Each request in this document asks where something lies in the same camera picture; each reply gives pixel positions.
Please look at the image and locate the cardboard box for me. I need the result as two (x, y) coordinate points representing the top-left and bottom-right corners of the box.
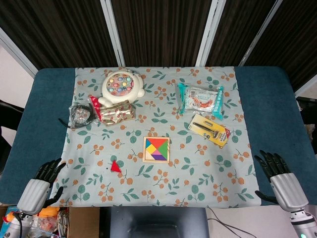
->
(0, 205), (101, 238)

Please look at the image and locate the left black grey robot hand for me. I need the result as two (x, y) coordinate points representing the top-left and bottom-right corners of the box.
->
(16, 158), (67, 216)

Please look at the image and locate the wooden tangram puzzle tray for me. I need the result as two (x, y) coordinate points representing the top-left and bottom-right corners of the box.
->
(142, 136), (171, 164)

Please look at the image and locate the floral tablecloth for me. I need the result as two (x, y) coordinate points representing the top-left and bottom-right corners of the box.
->
(51, 66), (267, 208)

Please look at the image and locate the teal snack package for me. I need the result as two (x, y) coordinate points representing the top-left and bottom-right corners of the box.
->
(177, 82), (225, 120)

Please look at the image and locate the blue table cover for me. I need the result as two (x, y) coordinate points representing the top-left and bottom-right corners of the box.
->
(0, 66), (317, 206)

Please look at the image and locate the red large tangram triangle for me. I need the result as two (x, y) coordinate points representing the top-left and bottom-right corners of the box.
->
(146, 138), (167, 149)

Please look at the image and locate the clear bag with black cable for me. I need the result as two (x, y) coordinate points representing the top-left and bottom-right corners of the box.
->
(58, 103), (96, 129)

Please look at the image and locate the green large tangram triangle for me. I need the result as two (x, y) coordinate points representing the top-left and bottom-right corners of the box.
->
(158, 138), (167, 160)

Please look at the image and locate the dark robot torso cover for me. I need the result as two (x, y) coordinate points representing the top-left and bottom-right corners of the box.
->
(100, 207), (209, 238)

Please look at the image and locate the thin black floor cable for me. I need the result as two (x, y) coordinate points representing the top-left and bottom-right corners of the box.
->
(207, 210), (258, 238)

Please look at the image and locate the gold foil snack package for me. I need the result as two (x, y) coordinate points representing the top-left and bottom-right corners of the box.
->
(88, 95), (137, 127)

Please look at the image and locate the black chair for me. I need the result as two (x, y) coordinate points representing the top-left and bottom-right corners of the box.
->
(0, 100), (24, 174)

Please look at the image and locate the red triangle piece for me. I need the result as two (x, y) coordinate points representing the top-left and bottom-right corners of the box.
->
(110, 160), (122, 173)

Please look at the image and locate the yellow tangram square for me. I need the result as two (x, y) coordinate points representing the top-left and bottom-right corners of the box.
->
(146, 143), (159, 156)

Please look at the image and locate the white fishing game toy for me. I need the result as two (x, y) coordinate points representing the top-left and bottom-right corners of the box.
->
(98, 70), (146, 108)

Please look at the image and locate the black left hand cable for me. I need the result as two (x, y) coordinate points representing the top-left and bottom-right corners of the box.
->
(12, 212), (25, 238)

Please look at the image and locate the orange plastic toy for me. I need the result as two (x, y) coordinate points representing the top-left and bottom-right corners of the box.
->
(39, 207), (61, 220)

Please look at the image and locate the dark slatted room divider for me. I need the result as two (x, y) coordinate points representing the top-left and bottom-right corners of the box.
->
(0, 0), (317, 92)

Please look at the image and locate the yellow razor blister pack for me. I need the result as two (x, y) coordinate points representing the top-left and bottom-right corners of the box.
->
(190, 114), (231, 149)

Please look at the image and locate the right black grey robot hand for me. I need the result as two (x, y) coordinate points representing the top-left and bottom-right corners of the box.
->
(254, 149), (310, 212)

